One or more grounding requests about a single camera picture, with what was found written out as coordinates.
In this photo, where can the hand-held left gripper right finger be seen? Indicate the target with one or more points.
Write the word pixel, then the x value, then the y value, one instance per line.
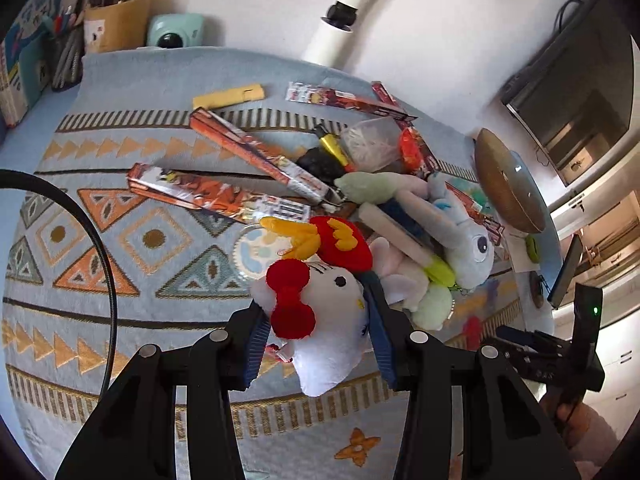
pixel 382 345

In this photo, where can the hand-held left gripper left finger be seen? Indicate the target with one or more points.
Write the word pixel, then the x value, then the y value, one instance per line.
pixel 255 350

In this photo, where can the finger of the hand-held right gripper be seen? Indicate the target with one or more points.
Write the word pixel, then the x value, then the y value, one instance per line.
pixel 530 337

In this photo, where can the white cat plush red bow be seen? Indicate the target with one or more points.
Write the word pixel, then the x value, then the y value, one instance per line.
pixel 330 330

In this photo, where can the round woven basket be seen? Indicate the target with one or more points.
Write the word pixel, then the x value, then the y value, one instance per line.
pixel 505 180

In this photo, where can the light blue desktop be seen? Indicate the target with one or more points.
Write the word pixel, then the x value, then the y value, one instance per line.
pixel 40 130

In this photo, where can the person's right hand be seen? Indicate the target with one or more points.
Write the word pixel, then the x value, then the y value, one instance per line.
pixel 590 432

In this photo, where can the white cabinet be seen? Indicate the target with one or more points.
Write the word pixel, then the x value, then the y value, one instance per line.
pixel 615 320

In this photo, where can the brown round coaster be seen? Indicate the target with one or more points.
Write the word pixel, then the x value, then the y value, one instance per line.
pixel 537 290

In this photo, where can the pink white plush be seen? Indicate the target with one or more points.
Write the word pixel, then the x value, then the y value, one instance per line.
pixel 400 275

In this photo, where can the dark tablet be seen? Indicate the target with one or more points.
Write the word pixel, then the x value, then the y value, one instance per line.
pixel 565 272

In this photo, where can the white blue rabbit plush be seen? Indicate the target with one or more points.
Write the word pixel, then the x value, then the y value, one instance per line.
pixel 467 255

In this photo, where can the red plush with yellow wings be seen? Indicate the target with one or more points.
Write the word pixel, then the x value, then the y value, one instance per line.
pixel 345 247

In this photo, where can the patterned blue woven mat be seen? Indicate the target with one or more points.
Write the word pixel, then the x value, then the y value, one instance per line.
pixel 150 280

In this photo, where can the pale green plush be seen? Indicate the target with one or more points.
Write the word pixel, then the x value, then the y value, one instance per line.
pixel 365 187

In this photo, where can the black animal figure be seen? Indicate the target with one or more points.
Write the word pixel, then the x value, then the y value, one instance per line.
pixel 317 165

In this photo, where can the orange white printed long box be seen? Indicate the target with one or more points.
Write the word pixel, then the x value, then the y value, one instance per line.
pixel 260 152

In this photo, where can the orange packet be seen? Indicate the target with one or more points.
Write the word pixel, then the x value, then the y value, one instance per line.
pixel 411 147

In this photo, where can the clear plastic box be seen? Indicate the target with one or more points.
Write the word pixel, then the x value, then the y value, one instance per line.
pixel 370 142

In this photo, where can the yellow red marker pen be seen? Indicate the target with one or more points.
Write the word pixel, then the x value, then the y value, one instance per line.
pixel 332 147

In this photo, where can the dark monitor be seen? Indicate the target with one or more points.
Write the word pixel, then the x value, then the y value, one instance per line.
pixel 575 95

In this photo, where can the small red printed box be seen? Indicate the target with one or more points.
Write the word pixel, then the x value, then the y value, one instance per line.
pixel 385 94

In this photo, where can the red printed long box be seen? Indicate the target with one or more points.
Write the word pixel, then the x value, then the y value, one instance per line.
pixel 340 97

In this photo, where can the yellow flat case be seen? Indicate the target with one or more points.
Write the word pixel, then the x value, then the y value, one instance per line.
pixel 227 96

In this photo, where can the white telescope tube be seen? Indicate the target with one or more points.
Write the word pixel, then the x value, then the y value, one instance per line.
pixel 340 25

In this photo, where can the metal mesh pen holder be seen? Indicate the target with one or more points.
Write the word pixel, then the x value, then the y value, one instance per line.
pixel 67 60

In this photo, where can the cardboard box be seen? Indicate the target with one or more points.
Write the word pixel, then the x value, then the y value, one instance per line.
pixel 120 27

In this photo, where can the bundle of pens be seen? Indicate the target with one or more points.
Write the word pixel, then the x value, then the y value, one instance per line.
pixel 80 5

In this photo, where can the mint instant camera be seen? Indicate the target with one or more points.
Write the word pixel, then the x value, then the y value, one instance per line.
pixel 167 32

